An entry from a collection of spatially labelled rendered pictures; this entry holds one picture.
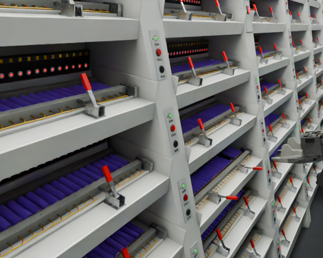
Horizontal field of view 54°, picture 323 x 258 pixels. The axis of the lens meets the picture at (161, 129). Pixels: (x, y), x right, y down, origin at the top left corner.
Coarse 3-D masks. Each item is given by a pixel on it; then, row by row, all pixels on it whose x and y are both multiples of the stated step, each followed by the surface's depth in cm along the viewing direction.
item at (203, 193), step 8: (248, 152) 139; (240, 160) 131; (248, 160) 135; (232, 168) 124; (224, 176) 118; (232, 176) 120; (208, 184) 110; (216, 184) 112; (200, 192) 105; (200, 200) 103
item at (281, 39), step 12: (252, 0) 191; (264, 0) 187; (276, 0) 184; (276, 12) 185; (288, 12) 190; (288, 24) 188; (264, 36) 193; (276, 36) 189; (288, 36) 187; (288, 48) 187; (276, 72) 194; (288, 72) 190; (288, 108) 196; (300, 168) 201; (300, 192) 205
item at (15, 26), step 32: (0, 0) 54; (32, 0) 58; (64, 0) 75; (96, 0) 79; (128, 0) 74; (0, 32) 48; (32, 32) 52; (64, 32) 57; (96, 32) 64; (128, 32) 72
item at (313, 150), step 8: (304, 136) 96; (312, 136) 95; (320, 136) 95; (304, 144) 95; (312, 144) 94; (320, 144) 93; (304, 152) 97; (312, 152) 95; (320, 152) 93; (320, 160) 94
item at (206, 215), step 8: (232, 144) 146; (240, 144) 143; (248, 144) 141; (256, 152) 140; (264, 152) 138; (232, 160) 135; (256, 160) 138; (240, 176) 123; (248, 176) 126; (224, 184) 116; (232, 184) 117; (240, 184) 119; (224, 192) 111; (232, 192) 112; (208, 200) 105; (224, 200) 106; (200, 208) 101; (208, 208) 101; (216, 208) 102; (200, 216) 90; (208, 216) 97; (216, 216) 104; (200, 224) 93; (208, 224) 99; (200, 232) 94
